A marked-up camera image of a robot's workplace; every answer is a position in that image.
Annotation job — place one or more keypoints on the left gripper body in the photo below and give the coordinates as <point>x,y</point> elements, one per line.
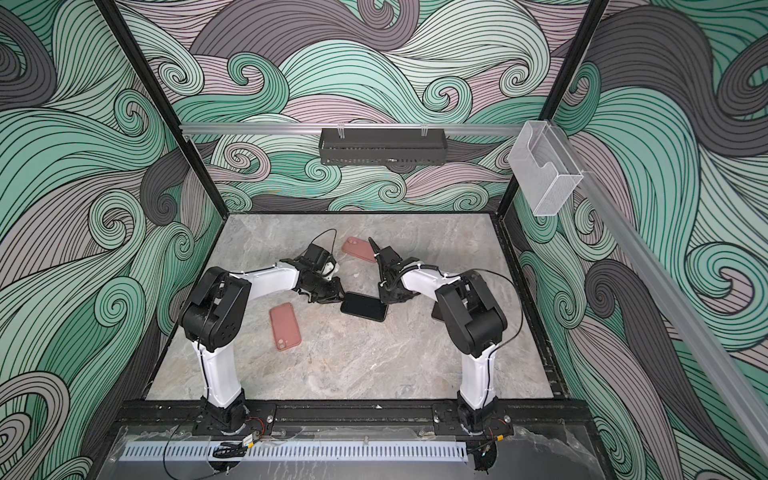
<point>325,291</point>

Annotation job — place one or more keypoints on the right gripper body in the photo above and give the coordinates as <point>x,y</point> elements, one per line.
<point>387,294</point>

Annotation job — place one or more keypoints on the black phone case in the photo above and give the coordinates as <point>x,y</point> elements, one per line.
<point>364,306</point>

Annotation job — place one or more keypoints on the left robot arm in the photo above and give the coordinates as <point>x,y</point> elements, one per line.
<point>214,312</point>

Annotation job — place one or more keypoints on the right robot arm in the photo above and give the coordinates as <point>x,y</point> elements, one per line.
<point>473,319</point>

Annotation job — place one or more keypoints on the pink phone case far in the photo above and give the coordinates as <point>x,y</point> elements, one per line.
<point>359,248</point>

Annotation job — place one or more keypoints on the pink phone case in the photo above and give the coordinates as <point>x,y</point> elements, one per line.
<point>359,248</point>
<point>285,328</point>

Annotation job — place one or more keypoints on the pink phone case near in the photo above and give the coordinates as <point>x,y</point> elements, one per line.
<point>285,328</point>

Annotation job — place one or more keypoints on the purple-edged black smartphone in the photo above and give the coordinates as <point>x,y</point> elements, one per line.
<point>436,313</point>

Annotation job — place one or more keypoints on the black wall tray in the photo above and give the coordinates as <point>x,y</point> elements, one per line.
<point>382,146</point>

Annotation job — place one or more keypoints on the aluminium wall rail back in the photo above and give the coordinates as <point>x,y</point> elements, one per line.
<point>268,128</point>

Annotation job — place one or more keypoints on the aluminium wall rail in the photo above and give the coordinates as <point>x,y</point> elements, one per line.
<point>268,128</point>
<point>604,183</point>

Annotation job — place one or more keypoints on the clear acrylic wall holder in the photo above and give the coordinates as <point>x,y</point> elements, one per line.
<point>544,164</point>

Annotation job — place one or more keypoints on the white slotted cable duct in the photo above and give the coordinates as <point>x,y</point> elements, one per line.
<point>412,451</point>

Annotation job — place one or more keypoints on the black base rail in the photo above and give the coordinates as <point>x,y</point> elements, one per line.
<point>442,415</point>

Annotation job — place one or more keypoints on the aluminium wall rail right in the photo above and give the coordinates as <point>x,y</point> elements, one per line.
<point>604,183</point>

